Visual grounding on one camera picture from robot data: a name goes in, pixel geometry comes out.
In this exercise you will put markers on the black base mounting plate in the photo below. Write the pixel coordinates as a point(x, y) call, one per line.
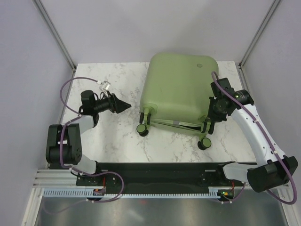
point(158, 177)

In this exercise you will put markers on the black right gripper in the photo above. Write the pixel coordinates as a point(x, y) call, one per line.
point(212, 116)

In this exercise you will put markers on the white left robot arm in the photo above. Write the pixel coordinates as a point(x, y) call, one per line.
point(64, 145)

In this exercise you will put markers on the green hard-shell suitcase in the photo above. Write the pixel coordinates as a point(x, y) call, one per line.
point(176, 95)

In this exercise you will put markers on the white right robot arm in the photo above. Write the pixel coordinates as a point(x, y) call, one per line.
point(273, 167)

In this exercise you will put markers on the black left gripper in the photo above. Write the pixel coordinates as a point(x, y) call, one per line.
point(116, 105)

